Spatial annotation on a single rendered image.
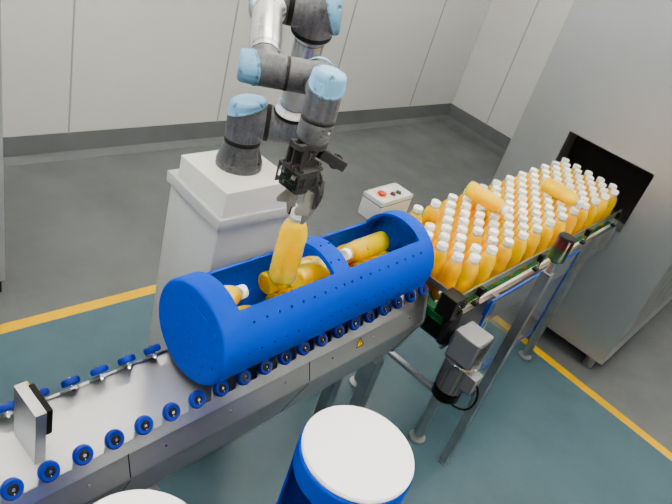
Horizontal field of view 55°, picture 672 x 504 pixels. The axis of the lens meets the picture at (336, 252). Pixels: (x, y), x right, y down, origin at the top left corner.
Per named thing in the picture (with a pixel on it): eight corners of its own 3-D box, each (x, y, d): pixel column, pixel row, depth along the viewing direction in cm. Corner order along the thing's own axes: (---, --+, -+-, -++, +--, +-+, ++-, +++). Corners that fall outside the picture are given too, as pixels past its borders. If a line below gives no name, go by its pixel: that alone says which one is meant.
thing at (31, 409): (13, 434, 143) (13, 385, 134) (32, 426, 145) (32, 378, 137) (34, 465, 138) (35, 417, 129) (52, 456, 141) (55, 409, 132)
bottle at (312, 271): (288, 263, 180) (333, 248, 193) (284, 284, 183) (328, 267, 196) (305, 275, 176) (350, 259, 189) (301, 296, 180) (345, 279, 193)
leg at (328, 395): (302, 439, 282) (340, 334, 248) (311, 433, 286) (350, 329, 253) (311, 448, 279) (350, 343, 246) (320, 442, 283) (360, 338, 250)
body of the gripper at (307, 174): (272, 181, 143) (284, 133, 137) (300, 175, 149) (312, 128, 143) (295, 198, 140) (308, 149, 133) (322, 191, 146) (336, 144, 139)
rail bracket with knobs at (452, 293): (427, 310, 229) (437, 288, 224) (439, 305, 234) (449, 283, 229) (449, 327, 225) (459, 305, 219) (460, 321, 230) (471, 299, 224)
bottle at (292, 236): (299, 285, 160) (317, 223, 150) (273, 287, 157) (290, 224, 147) (288, 268, 165) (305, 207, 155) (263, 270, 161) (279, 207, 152)
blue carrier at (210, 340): (148, 328, 174) (171, 255, 157) (357, 251, 235) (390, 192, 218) (207, 408, 163) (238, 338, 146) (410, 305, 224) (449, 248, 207)
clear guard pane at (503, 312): (445, 391, 263) (491, 301, 238) (532, 329, 318) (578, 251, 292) (446, 392, 263) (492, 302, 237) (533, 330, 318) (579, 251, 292)
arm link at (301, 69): (290, 48, 143) (291, 64, 134) (339, 57, 145) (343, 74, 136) (284, 81, 147) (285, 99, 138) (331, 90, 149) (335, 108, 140)
